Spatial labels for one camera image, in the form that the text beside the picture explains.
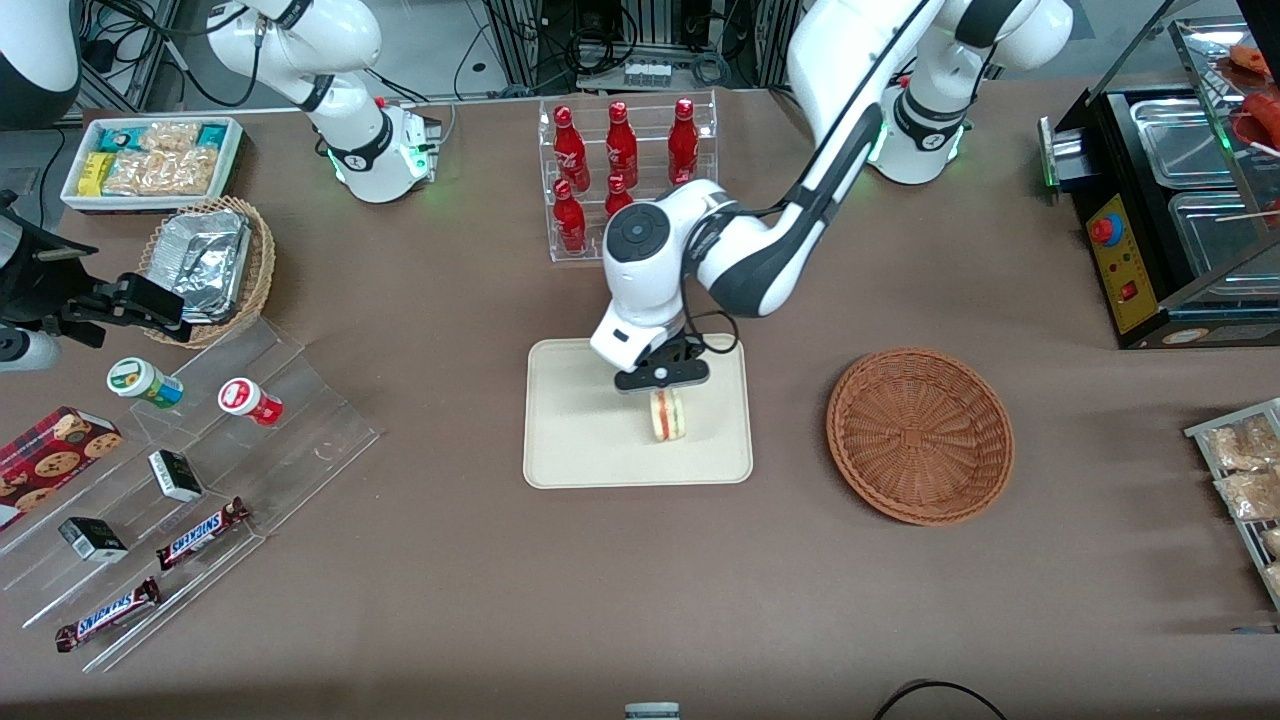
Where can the tray with packaged snacks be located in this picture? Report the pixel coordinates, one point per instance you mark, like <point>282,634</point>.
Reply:
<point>1200,432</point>

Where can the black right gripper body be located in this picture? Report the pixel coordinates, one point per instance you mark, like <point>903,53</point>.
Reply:
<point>40,283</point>

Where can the grey power strip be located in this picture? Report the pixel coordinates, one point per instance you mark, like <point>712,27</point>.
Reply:
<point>650,72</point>

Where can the clear nut snack bag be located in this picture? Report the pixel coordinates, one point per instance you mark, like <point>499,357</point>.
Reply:
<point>1240,445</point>
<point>1250,495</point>

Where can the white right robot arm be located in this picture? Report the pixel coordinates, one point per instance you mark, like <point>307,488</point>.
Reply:
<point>350,150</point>

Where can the clear rice cracker pack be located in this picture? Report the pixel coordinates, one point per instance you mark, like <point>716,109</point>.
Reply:
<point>160,173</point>
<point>170,136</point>

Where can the small white grey device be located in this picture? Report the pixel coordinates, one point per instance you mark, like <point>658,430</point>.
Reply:
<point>652,712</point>

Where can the black hot food display machine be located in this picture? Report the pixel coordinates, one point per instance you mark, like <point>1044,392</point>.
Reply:
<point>1140,290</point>

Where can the round layered sandwich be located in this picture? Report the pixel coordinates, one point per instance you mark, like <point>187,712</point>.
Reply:
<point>668,420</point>

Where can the teal snack packet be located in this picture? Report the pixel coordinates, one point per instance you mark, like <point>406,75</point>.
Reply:
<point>212,134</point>
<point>120,138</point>

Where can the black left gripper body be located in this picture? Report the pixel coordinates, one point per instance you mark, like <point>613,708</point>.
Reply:
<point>683,351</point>

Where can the clear acrylic stepped stand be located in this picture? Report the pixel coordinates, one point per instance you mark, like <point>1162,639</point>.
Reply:
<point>300,420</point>

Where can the clear acrylic bottle rack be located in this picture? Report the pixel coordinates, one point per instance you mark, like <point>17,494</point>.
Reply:
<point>650,100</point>

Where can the red lid white jar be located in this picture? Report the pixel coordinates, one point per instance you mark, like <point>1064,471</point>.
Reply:
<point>250,400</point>

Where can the white snack bin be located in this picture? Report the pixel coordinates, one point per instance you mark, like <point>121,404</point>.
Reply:
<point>70,195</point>

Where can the red cola bottle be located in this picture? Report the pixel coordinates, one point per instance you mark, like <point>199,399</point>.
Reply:
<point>621,135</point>
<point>617,195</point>
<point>683,135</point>
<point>568,218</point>
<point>568,140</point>

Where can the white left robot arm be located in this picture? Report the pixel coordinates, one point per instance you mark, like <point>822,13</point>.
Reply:
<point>830,60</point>

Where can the light wicker basket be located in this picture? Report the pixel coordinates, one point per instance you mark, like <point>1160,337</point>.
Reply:
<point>262,260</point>

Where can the red sausage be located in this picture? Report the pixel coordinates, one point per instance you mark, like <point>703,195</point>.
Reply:
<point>1262,115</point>

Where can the small black carton box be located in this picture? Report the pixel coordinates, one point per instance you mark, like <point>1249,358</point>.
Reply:
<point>92,538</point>
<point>175,475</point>

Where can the brown wicker basket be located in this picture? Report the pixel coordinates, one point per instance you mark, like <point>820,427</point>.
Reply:
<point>920,435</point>

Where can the yellow snack packet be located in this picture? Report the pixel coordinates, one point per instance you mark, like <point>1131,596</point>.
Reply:
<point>95,173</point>

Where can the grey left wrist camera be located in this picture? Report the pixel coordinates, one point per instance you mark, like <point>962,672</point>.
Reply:
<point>665,376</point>

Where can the silver foil wrapped packs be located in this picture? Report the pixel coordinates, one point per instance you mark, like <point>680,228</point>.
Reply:
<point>200,258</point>

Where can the Snickers chocolate bar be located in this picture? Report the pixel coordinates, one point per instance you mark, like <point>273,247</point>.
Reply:
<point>203,533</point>
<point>107,613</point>

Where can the steel food pan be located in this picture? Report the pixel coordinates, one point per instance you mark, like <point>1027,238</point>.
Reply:
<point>1225,240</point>
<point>1180,140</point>

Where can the beige plastic tray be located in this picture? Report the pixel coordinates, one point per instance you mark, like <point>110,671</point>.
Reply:
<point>580,440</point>

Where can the green lid sunflower jar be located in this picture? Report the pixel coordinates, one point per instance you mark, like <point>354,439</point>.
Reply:
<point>145,383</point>

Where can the red emergency stop button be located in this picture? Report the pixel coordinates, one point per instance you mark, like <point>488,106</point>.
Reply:
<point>1105,230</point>

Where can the red chocolate chip cookie box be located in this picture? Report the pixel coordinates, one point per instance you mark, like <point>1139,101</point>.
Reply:
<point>50,460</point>

